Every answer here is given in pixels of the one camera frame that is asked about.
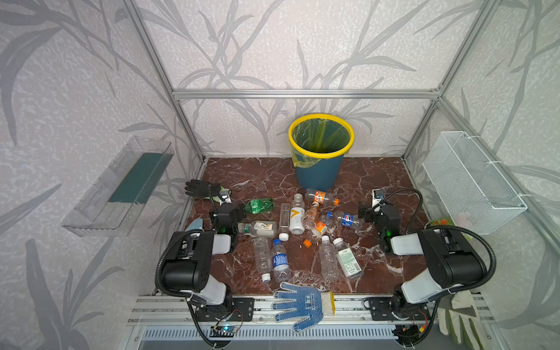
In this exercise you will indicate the green white label bottle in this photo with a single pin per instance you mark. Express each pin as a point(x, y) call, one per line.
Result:
point(348, 262)

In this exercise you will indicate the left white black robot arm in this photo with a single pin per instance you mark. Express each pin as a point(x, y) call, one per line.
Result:
point(184, 268)

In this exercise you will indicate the white yellow label bottle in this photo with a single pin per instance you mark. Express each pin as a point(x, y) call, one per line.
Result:
point(297, 212)

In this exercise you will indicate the orange cap label bottle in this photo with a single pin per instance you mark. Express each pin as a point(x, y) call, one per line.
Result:
point(324, 226)

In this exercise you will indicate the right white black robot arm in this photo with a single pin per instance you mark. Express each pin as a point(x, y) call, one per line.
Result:
point(457, 260)

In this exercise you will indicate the slim clear bottle white cap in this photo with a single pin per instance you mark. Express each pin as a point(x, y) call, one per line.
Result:
point(284, 222)

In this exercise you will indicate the orange liquid bottle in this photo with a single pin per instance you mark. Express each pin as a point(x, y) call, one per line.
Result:
point(310, 218)

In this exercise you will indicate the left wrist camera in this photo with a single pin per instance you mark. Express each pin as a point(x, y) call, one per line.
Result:
point(224, 196)

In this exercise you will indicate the clear bottle blue label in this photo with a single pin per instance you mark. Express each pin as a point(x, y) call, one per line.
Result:
point(281, 267)

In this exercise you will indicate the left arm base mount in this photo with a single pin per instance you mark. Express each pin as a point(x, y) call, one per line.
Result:
point(237, 309)

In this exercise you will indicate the teal bin with yellow rim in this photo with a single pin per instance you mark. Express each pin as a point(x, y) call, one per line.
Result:
point(318, 144)

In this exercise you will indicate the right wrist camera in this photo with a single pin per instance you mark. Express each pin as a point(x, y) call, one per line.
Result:
point(377, 196)

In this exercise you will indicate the green circuit board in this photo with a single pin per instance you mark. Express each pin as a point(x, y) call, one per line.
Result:
point(225, 331)

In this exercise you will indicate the white green striped glove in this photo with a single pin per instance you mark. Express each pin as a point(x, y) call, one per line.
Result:
point(459, 319)

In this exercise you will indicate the clear plastic wall tray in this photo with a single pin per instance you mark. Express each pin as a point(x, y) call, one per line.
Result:
point(112, 206)

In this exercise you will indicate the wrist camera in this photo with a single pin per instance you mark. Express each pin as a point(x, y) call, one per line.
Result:
point(377, 196)
point(224, 196)

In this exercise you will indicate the blue label pepsi bottle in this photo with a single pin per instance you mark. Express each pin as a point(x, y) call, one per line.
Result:
point(348, 220)

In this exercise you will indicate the potted plant red flowers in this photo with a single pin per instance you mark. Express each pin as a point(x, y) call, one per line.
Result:
point(444, 221)

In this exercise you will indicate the black green work glove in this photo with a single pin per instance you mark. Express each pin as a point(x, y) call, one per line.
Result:
point(203, 189)

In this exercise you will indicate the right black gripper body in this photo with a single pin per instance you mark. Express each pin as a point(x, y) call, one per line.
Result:
point(370, 212)

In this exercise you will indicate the green plastic bottle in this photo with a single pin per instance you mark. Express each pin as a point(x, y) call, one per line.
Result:
point(259, 206)

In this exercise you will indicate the white wire mesh basket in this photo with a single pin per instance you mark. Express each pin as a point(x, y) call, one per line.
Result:
point(474, 191)

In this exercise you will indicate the blue dotted knit glove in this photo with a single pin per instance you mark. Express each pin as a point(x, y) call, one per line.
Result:
point(306, 305)

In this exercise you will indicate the orange label bottle top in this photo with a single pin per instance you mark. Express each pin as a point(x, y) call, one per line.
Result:
point(321, 197)

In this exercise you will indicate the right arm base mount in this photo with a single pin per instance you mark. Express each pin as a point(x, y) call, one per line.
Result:
point(393, 309)

